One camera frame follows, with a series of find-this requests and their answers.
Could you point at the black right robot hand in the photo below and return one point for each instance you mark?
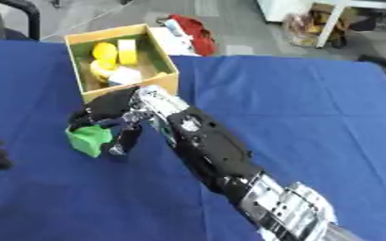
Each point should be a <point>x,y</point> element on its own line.
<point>107,106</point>

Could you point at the green block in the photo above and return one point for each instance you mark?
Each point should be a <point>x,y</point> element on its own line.
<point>88,140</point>

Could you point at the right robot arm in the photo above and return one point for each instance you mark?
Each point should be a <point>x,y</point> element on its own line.
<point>218,147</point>

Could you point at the tan cardboard box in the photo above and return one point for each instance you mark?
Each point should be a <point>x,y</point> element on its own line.
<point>86,40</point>

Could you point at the white block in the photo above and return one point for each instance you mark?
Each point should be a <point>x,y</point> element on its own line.
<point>125,76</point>

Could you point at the yellow toy fruit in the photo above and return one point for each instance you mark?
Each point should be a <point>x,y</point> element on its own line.
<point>100,71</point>

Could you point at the yellow cylinder block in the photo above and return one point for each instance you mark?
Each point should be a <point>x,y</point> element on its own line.
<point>105,51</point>

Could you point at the pale yellow block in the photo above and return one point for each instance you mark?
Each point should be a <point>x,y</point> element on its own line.
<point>127,51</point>

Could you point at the white paper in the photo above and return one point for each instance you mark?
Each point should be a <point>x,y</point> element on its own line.
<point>170,40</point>

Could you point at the red bag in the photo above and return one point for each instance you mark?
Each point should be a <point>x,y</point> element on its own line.
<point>198,36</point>

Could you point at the black chair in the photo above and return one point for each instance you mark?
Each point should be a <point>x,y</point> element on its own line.
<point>9,19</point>

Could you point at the yellow bag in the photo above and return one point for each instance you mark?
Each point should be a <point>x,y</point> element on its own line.
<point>317,28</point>

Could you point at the white table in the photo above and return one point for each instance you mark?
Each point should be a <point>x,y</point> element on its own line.
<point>333,12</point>

